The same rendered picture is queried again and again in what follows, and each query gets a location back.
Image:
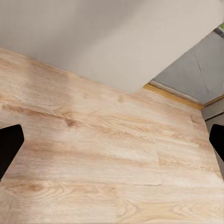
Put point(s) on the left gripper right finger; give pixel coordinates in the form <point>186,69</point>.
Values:
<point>217,139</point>

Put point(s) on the fixed window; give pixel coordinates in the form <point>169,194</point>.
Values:
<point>197,77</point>

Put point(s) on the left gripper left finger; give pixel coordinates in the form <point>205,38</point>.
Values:
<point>11,139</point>

